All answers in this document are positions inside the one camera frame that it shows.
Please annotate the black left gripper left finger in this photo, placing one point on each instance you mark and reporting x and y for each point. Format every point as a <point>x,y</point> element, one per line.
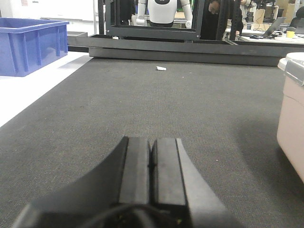
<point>121,178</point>

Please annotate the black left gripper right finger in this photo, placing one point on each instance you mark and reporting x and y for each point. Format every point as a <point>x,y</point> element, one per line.
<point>179,188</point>

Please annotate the white plastic bin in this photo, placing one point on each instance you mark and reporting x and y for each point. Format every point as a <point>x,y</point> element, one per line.
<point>290,132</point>

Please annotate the dark grey table mat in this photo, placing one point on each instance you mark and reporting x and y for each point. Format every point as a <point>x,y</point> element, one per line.
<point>226,116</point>

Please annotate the small white paper scrap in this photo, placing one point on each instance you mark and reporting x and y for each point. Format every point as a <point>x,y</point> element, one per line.
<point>159,68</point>

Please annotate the blue plastic crate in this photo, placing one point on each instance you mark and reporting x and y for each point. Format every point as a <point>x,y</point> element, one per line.
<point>27,45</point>

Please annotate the white humanoid robot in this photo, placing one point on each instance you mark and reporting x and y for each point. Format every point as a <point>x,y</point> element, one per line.
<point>161,13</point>

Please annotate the person in black clothes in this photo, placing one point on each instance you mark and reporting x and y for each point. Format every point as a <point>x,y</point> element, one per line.
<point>216,14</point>

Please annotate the open grey laptop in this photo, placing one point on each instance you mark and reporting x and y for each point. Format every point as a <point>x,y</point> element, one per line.
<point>275,25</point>

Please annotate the yellow tape roll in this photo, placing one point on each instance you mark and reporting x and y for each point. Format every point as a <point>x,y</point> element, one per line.
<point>290,34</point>

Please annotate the black metal frame rack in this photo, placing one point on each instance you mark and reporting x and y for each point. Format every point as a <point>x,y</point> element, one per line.
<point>117,19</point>

